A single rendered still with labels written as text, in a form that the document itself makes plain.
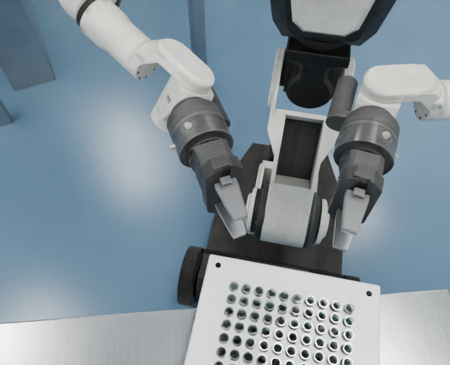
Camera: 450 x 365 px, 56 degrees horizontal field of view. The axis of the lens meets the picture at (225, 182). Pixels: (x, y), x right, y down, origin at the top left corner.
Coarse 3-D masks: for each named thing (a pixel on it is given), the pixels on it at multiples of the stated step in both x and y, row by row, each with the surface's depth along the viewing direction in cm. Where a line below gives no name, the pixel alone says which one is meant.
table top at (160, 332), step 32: (32, 320) 64; (64, 320) 64; (96, 320) 64; (128, 320) 64; (160, 320) 64; (192, 320) 64; (384, 320) 64; (416, 320) 64; (448, 320) 64; (0, 352) 62; (32, 352) 62; (64, 352) 62; (96, 352) 62; (128, 352) 62; (160, 352) 62; (384, 352) 62; (416, 352) 62; (448, 352) 62
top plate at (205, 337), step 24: (216, 264) 61; (240, 264) 61; (264, 264) 61; (216, 288) 59; (240, 288) 59; (264, 288) 59; (288, 288) 59; (312, 288) 59; (336, 288) 59; (360, 288) 59; (216, 312) 58; (264, 312) 58; (288, 312) 58; (336, 312) 58; (360, 312) 58; (192, 336) 56; (216, 336) 56; (312, 336) 56; (360, 336) 56; (192, 360) 54; (216, 360) 54; (240, 360) 54; (312, 360) 54; (360, 360) 54
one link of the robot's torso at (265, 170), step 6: (264, 162) 143; (270, 162) 143; (264, 168) 142; (270, 168) 142; (258, 174) 143; (264, 174) 146; (270, 174) 145; (258, 180) 141; (264, 180) 149; (258, 186) 138
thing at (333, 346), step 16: (240, 304) 58; (256, 304) 60; (272, 304) 58; (256, 320) 56; (272, 320) 56; (320, 320) 56; (336, 320) 58; (240, 336) 55; (288, 336) 55; (304, 336) 56; (336, 336) 55; (288, 352) 58; (304, 352) 56; (320, 352) 54
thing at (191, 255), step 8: (192, 248) 144; (200, 248) 145; (184, 256) 140; (192, 256) 140; (200, 256) 144; (184, 264) 138; (192, 264) 138; (184, 272) 137; (192, 272) 137; (184, 280) 137; (192, 280) 137; (184, 288) 137; (192, 288) 139; (184, 296) 138; (192, 296) 142; (184, 304) 143; (192, 304) 146
